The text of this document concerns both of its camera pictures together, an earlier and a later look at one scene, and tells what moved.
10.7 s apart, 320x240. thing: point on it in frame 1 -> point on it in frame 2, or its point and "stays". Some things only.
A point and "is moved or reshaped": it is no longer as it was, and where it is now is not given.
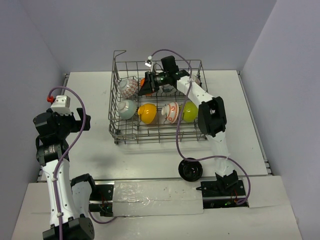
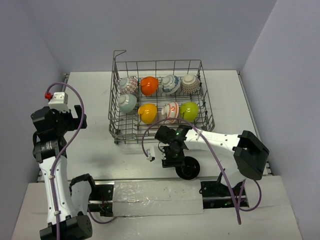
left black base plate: (102, 192) stays
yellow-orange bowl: (147, 112) stays
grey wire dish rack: (166, 115) stays
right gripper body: (160, 79) -> (172, 156)
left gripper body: (81, 119) stays
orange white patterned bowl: (171, 111) stays
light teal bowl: (126, 109) is moved or reshaped
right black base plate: (224, 194) stays
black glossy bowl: (190, 171) is moved or reshaped
